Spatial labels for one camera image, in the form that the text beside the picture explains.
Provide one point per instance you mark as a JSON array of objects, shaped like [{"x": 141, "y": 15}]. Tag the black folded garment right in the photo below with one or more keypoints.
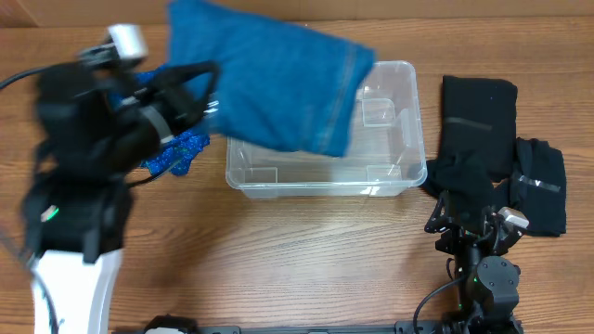
[{"x": 537, "y": 188}]

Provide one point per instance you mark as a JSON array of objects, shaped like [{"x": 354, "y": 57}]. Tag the small black garment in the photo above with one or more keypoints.
[{"x": 464, "y": 176}]

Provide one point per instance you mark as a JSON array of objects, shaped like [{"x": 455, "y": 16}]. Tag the blue sequin cloth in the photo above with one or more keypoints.
[{"x": 178, "y": 150}]

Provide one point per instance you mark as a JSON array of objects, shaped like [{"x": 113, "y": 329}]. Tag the clear plastic storage bin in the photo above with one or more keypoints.
[{"x": 385, "y": 156}]

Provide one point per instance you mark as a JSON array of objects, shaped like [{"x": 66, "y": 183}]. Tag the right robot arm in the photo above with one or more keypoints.
[{"x": 486, "y": 282}]

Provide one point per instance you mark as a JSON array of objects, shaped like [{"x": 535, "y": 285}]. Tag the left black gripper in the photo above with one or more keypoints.
[{"x": 178, "y": 110}]

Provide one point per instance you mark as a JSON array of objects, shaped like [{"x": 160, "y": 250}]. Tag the blue denim jeans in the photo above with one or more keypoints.
[{"x": 281, "y": 86}]

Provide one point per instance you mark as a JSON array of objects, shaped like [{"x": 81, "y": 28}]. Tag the large black folded garment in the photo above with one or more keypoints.
[{"x": 479, "y": 116}]

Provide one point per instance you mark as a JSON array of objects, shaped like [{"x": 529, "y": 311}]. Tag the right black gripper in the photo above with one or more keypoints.
[{"x": 469, "y": 230}]

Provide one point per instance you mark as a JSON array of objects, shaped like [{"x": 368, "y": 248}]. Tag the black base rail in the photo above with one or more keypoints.
[{"x": 168, "y": 324}]

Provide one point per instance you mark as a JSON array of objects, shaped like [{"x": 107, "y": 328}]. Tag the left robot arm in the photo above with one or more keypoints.
[{"x": 100, "y": 124}]

